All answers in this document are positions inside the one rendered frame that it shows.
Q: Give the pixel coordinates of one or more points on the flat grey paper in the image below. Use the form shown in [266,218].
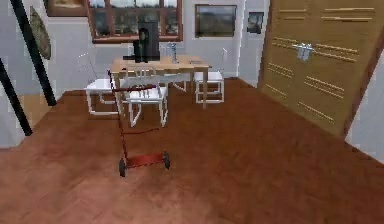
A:
[195,61]

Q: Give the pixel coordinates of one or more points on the white chair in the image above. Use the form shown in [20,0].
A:
[147,94]
[209,82]
[100,87]

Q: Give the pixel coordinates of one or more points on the light wooden dining table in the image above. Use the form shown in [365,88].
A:
[160,65]

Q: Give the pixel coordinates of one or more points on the clear glass bottle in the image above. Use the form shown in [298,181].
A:
[174,51]

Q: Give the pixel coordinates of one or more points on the red hand truck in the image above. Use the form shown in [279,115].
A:
[145,159]

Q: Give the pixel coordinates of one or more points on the black coffee machine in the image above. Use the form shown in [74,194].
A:
[147,41]

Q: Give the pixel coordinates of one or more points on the dark framed landscape picture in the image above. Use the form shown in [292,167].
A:
[215,20]

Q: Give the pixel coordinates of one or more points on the brown framed window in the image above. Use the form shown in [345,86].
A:
[133,20]

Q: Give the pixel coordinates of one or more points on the small dark framed picture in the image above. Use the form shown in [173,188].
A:
[255,22]

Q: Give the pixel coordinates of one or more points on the light wooden room door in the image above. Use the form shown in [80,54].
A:
[316,60]

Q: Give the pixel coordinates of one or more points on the brown framed picture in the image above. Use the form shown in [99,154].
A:
[66,7]

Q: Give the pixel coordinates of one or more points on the green framed picture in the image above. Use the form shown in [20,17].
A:
[40,32]

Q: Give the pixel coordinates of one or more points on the black slanted post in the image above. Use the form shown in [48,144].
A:
[13,96]
[33,50]

